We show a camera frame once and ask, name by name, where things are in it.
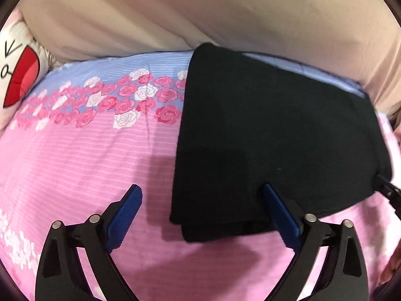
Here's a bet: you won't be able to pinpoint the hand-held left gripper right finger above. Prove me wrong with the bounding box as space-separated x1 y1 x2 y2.
262 183 369 301

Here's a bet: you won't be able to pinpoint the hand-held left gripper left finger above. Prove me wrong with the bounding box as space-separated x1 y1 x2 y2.
35 184 143 301

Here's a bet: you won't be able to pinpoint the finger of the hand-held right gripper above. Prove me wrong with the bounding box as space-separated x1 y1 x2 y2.
374 174 401 218

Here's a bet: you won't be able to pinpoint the black pants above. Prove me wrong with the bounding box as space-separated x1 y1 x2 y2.
169 42 393 243

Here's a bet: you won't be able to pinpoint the pink floral bed sheet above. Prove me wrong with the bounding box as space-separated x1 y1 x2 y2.
0 50 401 301

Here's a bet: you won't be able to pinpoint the white pillow with red print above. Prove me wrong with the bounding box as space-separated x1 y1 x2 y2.
0 8 55 130

